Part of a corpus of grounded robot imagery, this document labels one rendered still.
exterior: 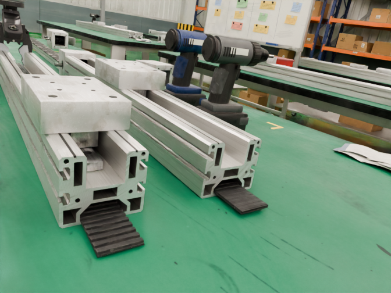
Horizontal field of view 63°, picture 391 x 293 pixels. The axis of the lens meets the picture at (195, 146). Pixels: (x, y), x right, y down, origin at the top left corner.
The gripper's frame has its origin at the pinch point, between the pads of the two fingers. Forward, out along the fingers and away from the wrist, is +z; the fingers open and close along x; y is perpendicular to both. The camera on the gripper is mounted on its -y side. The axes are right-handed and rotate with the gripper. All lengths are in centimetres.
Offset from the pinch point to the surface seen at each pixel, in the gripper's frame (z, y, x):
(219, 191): 1, -85, -17
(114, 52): 15, 227, -118
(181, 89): -4, -40, -37
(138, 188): -1, -84, -4
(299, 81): 0, 14, -158
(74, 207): 0, -85, 3
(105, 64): -10.1, -44.1, -13.5
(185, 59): -12, -39, -38
